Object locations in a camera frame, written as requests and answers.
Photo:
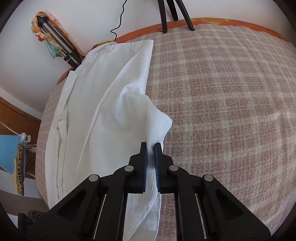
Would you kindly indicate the white button-up shirt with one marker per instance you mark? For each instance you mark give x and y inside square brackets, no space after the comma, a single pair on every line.
[102,117]

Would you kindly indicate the pink plaid bed blanket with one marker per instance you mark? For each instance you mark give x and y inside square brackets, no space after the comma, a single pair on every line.
[230,93]

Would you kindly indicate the colourful orange scarf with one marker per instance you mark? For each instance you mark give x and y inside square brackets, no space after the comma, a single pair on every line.
[41,37]

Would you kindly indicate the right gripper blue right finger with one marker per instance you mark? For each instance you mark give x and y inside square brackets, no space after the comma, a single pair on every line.
[205,209]

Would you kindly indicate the blue plastic chair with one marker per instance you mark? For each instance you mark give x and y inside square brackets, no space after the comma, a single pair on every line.
[8,151]

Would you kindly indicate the orange floral bed sheet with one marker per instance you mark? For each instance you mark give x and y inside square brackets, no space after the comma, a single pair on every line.
[181,23]

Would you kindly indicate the folded silver tripod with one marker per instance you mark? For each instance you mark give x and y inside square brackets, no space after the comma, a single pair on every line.
[57,43]

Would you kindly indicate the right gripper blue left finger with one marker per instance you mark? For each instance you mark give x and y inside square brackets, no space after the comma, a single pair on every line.
[95,209]

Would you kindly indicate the white clip desk lamp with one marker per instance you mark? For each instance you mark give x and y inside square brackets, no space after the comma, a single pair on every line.
[25,139]

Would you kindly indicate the leopard print cloth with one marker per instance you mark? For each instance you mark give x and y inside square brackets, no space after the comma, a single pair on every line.
[19,172]

